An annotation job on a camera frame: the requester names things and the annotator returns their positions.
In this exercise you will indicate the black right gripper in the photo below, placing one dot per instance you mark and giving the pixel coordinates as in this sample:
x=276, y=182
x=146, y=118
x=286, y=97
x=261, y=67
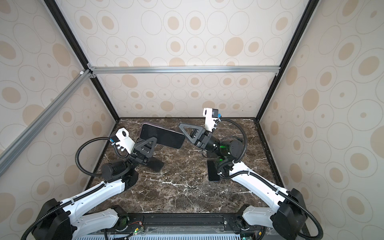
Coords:
x=200, y=138

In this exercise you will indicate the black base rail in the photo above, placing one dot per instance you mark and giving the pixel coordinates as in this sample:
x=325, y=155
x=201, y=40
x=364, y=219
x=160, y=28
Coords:
x=172, y=226

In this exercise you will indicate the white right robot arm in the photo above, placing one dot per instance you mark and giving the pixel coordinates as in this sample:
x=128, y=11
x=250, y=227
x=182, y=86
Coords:
x=285, y=209

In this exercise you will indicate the silver aluminium rail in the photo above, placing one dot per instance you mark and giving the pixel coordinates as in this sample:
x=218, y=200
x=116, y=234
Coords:
x=26, y=137
x=185, y=70

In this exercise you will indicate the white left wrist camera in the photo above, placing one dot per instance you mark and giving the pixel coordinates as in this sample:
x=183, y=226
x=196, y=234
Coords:
x=122, y=140

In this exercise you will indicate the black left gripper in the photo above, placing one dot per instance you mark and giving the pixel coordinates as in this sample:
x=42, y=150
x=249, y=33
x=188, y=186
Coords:
x=145, y=147

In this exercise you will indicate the black phone case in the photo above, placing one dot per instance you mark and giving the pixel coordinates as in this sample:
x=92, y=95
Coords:
x=211, y=155
x=155, y=164

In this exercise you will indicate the black smartphone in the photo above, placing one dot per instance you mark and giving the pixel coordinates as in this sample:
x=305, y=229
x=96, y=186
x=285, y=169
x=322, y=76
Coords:
x=165, y=137
x=212, y=172

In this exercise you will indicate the black corner frame post left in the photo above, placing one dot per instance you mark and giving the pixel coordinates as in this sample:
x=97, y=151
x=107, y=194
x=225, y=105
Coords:
x=59, y=18

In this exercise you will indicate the black corner frame post right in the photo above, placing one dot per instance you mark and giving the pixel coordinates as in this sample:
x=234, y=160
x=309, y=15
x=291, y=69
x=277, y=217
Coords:
x=302, y=25

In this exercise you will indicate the black corner frame post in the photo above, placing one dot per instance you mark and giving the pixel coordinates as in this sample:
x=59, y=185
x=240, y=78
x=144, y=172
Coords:
x=59, y=18
x=302, y=25

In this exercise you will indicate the silver aluminium rail left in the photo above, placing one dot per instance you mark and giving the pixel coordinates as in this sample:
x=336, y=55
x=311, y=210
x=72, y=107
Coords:
x=26, y=137

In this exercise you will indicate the silver aluminium rail back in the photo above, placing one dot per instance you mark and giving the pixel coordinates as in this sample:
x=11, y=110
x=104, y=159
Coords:
x=185, y=70

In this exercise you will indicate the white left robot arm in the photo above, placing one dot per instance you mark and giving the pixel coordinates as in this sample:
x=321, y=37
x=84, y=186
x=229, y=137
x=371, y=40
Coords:
x=69, y=219

